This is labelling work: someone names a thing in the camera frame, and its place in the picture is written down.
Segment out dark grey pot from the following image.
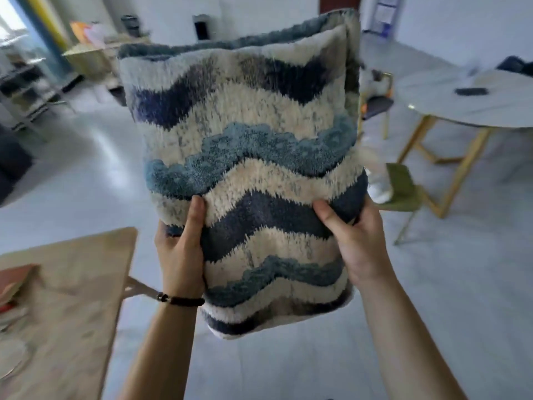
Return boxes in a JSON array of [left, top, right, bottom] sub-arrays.
[[121, 15, 140, 38]]

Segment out person's right hand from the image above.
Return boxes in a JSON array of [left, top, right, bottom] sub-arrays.
[[312, 193, 395, 290]]

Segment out light wooden desk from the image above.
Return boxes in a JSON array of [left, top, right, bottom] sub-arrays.
[[62, 35, 151, 93]]

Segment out dark seat chair gold frame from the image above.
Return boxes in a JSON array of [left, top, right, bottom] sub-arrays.
[[359, 71, 394, 140]]

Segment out dark blue cushion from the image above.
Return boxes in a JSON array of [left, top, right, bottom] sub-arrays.
[[496, 56, 533, 74]]

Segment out metal shelf rack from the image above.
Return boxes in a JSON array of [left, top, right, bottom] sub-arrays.
[[0, 46, 76, 134]]

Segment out wooden table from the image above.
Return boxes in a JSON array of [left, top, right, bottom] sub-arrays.
[[0, 227, 138, 400]]

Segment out clear glass plate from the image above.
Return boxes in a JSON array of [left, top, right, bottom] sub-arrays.
[[0, 338, 30, 379]]

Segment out green chair gold legs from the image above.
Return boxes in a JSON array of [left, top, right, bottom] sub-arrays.
[[375, 163, 425, 246]]

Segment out person's right forearm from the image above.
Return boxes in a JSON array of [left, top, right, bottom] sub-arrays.
[[358, 274, 468, 400]]

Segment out person's left hand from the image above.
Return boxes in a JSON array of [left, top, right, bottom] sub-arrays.
[[154, 195, 207, 300]]

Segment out round marble table gold legs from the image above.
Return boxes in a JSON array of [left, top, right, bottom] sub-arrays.
[[394, 69, 533, 219]]

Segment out dark red door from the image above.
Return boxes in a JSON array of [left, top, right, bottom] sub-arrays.
[[319, 0, 361, 14]]

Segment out black bead bracelet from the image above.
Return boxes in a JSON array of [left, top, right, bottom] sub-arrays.
[[156, 292, 205, 307]]

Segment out blue white wavy shaggy cushion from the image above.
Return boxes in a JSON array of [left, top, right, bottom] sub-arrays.
[[118, 8, 369, 340]]

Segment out person's left forearm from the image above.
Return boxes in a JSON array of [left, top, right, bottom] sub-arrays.
[[118, 292, 205, 400]]

